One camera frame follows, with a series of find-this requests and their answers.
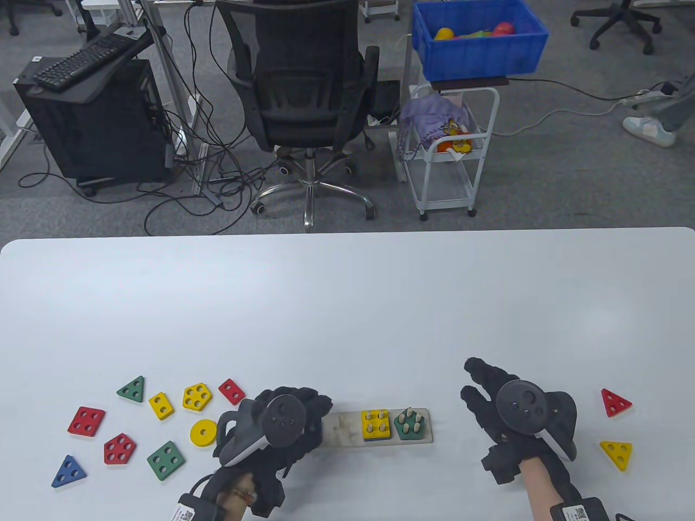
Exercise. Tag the person's right hand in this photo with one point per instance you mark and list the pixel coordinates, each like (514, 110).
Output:
(483, 407)

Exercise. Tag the person's left hand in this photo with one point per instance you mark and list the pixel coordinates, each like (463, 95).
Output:
(320, 407)

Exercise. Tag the wooden post board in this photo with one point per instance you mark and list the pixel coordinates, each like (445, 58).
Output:
(347, 434)

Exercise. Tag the yellow square block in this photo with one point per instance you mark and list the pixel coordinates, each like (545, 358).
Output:
(376, 431)

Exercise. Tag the green pentagon block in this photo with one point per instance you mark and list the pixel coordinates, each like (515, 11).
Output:
(404, 432)

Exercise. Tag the red rectangle block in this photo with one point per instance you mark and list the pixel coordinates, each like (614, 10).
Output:
(232, 392)

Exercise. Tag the yellow pentagon block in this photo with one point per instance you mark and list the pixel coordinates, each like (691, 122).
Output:
(196, 396)

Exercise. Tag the yellow round block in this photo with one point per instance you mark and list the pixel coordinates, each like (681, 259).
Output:
(195, 434)

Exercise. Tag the red triangle block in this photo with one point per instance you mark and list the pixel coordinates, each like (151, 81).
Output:
(615, 404)

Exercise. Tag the yellow triangle block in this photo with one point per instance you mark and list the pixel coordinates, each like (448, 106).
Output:
(617, 451)

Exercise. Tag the yellow rectangle block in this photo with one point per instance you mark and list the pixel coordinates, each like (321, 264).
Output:
(161, 406)

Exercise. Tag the green square block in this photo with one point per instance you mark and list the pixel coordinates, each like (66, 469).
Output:
(165, 460)

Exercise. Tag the green triangle block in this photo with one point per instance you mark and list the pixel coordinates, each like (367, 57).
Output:
(134, 391)

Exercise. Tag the red pentagon block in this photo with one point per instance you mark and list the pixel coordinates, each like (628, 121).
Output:
(119, 449)

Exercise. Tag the red square block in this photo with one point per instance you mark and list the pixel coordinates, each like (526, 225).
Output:
(86, 421)

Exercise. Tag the blue triangle block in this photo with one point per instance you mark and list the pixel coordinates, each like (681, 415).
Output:
(69, 472)

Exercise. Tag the person's left forearm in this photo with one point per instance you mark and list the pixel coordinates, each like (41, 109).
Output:
(236, 509)

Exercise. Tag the person's right forearm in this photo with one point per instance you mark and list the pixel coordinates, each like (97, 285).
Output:
(537, 488)

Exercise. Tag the black tracking controller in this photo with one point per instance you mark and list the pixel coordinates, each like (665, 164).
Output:
(285, 422)
(521, 408)

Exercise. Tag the black labelled box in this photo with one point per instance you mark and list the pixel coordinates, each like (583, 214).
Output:
(581, 513)
(190, 510)

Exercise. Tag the white utility cart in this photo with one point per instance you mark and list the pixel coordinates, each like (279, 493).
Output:
(441, 187)

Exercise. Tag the orange plush toy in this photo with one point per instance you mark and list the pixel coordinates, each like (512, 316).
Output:
(459, 145)

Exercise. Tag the purple cloth bag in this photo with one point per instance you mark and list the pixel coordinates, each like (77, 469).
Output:
(429, 114)

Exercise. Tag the black bag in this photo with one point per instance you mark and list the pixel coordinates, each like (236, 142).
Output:
(386, 100)

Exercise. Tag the brown board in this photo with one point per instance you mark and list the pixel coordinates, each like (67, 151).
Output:
(469, 82)

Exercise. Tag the black mesh office chair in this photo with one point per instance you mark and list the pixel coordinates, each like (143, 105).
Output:
(304, 81)

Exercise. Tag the blue plastic crate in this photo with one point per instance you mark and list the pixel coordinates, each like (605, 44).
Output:
(478, 59)

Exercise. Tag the white power strip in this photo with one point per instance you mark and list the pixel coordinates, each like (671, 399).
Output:
(643, 98)

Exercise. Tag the black computer tower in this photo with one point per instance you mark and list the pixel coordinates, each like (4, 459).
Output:
(98, 130)

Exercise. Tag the green plastic toy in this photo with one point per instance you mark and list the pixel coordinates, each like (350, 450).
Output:
(478, 35)

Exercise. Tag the yellow plastic toy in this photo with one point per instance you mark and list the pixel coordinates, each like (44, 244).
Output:
(444, 34)

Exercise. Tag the red plastic toy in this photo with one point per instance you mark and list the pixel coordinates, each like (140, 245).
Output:
(504, 28)

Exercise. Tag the small white cart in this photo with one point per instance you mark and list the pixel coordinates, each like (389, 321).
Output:
(380, 8)

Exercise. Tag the white desk foot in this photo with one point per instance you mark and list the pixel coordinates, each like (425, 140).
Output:
(13, 142)

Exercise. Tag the black chair base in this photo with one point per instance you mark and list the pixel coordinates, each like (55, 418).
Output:
(11, 21)
(619, 16)

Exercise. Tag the black keyboard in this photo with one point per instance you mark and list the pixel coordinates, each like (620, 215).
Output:
(81, 61)

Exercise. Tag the white rack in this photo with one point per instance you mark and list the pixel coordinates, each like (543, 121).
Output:
(100, 4)

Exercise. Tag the white desk frame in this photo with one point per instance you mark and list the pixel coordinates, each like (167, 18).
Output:
(168, 73)

